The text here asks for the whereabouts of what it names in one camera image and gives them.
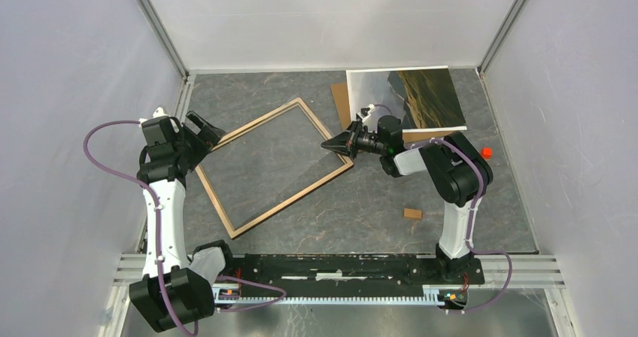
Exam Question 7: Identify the aluminium rail frame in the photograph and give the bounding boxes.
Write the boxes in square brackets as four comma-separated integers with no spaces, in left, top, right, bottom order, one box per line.
[128,99,565,332]

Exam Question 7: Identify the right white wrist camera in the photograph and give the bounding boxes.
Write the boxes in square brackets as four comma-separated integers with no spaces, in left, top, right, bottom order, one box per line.
[356,104,376,125]

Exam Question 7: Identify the red cube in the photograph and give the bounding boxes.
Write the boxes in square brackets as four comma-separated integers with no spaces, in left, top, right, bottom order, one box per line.
[480,147,493,160]

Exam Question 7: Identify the wooden picture frame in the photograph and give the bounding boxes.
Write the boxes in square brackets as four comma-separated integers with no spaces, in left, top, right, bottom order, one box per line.
[194,97,355,240]

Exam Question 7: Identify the landscape photo print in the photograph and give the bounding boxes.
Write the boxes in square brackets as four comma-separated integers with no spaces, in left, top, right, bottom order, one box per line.
[346,66,467,132]

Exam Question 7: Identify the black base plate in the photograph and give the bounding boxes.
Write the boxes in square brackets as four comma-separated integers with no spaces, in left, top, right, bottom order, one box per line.
[221,254,485,298]

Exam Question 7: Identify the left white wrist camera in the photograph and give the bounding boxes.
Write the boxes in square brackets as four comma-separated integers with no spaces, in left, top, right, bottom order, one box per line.
[138,106,169,124]

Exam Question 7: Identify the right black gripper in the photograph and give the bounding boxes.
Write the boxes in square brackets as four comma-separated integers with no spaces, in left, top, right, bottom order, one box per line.
[321,120,386,160]

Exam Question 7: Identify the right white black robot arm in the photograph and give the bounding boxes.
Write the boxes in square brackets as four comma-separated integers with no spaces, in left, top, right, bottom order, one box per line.
[321,115,494,283]

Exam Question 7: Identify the flat wooden block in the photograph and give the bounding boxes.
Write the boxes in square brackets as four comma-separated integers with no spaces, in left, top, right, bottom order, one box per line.
[403,208,423,220]

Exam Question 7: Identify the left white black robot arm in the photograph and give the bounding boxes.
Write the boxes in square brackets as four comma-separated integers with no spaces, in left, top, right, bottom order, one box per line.
[129,107,226,332]

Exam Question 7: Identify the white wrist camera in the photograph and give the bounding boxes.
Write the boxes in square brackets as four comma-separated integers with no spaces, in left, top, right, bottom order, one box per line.
[138,106,169,124]
[356,104,376,125]

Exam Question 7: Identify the brown cardboard backing board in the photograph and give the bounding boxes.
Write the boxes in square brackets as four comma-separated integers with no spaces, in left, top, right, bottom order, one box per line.
[330,82,454,143]

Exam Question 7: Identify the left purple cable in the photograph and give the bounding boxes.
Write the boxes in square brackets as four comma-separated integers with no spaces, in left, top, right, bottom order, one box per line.
[82,120,287,337]

